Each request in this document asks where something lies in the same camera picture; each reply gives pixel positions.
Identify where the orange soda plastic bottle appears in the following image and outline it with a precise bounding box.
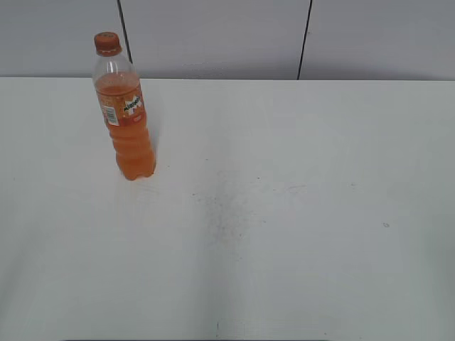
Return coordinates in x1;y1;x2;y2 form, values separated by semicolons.
92;53;156;180

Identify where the orange bottle cap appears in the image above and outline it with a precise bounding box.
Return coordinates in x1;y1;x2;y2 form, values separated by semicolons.
94;31;122;57

